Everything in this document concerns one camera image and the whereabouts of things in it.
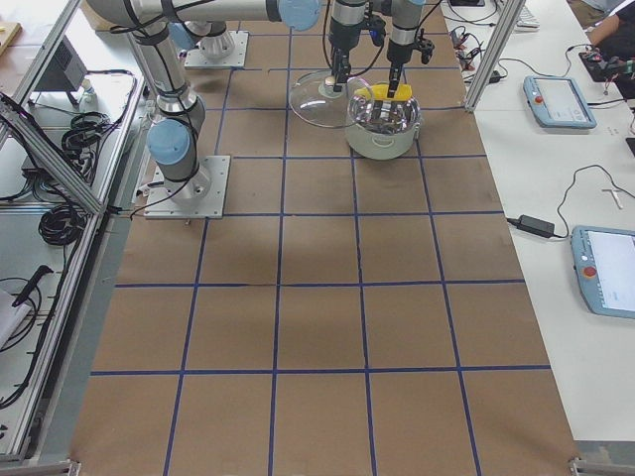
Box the glass pot lid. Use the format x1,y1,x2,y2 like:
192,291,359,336
289,69,374,129

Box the teach pendant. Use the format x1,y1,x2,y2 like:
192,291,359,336
571,226,634,319
523,76,596,130

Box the pale green cooking pot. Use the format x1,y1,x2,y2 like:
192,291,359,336
345,95,423,160

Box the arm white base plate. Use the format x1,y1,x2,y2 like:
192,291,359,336
142,156,230,219
185,31,249,69

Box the black power adapter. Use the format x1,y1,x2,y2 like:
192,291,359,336
506,214,555,238

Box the aluminium frame post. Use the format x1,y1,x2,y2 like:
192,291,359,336
464,0,525,112

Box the near teach pendant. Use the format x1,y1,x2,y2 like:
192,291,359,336
571,226,634,319

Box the grey electronics box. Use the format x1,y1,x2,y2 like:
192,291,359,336
34,36,87,107

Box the yellow corn cob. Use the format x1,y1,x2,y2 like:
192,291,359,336
354,83,413,102

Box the far teach pendant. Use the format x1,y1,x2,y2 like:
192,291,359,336
523,76,596,130

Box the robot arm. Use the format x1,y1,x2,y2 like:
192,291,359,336
372,0,426,98
89,0,321,204

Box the black cable bundle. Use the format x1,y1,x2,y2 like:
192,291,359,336
38,203,83,247

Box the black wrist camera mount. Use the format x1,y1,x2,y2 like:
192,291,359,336
415,29,435,64
364,14,386,48

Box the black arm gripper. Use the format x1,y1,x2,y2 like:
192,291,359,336
330,46,351,93
387,60,404,98

